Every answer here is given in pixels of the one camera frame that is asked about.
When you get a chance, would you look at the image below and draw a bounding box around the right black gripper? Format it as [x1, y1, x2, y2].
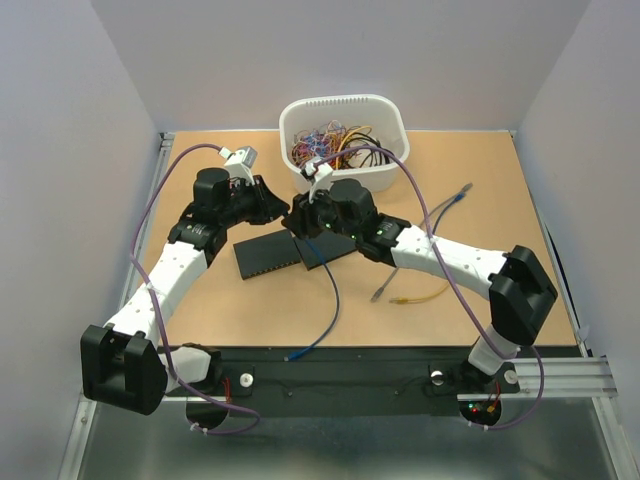
[280, 180, 360, 241]

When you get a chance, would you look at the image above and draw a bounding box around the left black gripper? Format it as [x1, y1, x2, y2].
[219, 175, 290, 229]

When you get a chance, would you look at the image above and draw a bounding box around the black network switch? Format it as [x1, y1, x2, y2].
[233, 229, 301, 280]
[293, 231, 356, 270]

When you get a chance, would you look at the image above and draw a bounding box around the grey ethernet cable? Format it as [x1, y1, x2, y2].
[369, 182, 474, 304]

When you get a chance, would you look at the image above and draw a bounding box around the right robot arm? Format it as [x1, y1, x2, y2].
[282, 180, 558, 390]

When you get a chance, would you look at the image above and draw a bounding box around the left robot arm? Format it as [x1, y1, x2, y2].
[80, 168, 289, 415]

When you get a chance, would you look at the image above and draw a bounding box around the white plastic bin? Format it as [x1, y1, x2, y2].
[279, 94, 410, 192]

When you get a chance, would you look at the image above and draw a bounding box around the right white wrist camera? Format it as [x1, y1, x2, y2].
[301, 162, 334, 203]

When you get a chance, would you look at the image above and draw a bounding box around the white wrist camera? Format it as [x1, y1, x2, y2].
[301, 162, 334, 203]
[219, 146, 257, 185]

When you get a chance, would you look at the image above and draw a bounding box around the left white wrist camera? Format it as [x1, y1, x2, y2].
[219, 146, 257, 185]

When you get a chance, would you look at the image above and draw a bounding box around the tangled coloured wires bundle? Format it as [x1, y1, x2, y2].
[289, 118, 351, 174]

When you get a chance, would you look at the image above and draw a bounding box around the black cable bundle in bin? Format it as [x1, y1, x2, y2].
[344, 130, 398, 170]

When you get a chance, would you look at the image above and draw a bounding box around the yellow ethernet cable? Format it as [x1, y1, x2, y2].
[389, 280, 451, 306]

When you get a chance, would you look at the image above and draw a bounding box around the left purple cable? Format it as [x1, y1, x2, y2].
[128, 143, 262, 436]

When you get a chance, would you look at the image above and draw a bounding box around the dark blue ethernet cable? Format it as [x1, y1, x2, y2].
[428, 191, 468, 236]

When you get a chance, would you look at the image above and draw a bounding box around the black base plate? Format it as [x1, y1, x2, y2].
[102, 344, 591, 419]

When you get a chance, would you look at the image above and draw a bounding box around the aluminium frame rail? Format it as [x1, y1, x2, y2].
[79, 357, 621, 401]

